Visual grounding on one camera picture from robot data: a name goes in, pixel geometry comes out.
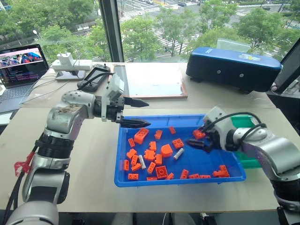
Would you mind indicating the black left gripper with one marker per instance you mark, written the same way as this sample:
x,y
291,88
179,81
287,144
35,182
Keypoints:
x,y
115,110

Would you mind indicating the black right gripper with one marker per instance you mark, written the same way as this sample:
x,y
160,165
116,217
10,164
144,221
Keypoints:
x,y
212,140

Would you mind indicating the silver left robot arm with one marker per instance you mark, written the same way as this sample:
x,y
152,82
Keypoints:
x,y
63,117

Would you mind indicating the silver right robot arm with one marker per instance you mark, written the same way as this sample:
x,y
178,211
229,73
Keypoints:
x,y
269,145

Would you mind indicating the blue plastic bin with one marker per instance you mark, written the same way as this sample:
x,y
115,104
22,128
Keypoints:
x,y
199,161

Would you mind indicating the green plastic bin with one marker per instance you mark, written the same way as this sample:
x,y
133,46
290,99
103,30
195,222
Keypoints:
x,y
243,122

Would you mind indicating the small orange building brick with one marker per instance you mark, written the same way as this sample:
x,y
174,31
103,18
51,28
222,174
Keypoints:
x,y
126,165
132,176
134,160
151,167
198,134
158,134
184,174
131,153
136,167
153,145
131,143
169,176
172,130
158,159

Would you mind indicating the large orange building brick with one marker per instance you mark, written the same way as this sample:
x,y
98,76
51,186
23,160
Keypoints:
x,y
141,135

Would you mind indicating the square orange building brick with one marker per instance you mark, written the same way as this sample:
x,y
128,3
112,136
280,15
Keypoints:
x,y
177,143

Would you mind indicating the silver cylindrical battery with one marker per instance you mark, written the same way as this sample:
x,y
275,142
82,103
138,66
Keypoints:
x,y
178,154
142,162

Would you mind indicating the wood-framed glass board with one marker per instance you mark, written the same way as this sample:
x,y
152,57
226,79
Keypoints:
x,y
152,82

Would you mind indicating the rounded orange building block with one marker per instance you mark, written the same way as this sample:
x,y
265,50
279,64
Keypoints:
x,y
166,151

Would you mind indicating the flat orange building brick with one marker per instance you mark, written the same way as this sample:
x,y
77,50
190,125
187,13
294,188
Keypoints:
x,y
194,176
152,178
205,176

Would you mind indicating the L-shaped orange building brick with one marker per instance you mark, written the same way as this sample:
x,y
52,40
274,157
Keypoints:
x,y
221,173

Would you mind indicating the large square orange brick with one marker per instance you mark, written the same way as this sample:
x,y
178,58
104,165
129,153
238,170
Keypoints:
x,y
161,172

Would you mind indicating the black handheld controller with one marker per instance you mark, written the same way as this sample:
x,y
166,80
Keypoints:
x,y
92,79

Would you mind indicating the white power strip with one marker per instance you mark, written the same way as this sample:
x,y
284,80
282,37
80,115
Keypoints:
x,y
82,64

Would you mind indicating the dark tablet with white edge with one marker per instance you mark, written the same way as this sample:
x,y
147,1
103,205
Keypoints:
x,y
70,75

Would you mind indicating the blue and black case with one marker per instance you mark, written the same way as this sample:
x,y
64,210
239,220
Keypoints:
x,y
232,68

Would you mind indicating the white plug adapter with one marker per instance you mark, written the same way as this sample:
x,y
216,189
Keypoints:
x,y
65,58

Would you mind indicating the black equipment stand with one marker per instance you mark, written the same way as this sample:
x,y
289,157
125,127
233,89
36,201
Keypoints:
x,y
288,77

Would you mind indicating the grey open laptop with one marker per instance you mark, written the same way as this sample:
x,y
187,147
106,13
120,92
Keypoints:
x,y
18,70

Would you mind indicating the red tape strip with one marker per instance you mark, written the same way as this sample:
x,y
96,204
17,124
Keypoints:
x,y
22,165

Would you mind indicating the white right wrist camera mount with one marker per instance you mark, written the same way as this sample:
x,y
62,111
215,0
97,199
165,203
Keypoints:
x,y
220,123

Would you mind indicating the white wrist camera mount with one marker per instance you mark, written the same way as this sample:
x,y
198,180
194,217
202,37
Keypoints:
x,y
113,87
220,123

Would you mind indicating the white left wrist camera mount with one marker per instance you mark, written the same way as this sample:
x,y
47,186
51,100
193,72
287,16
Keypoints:
x,y
113,87

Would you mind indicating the dark window frame post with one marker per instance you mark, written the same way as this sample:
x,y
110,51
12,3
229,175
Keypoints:
x,y
111,30

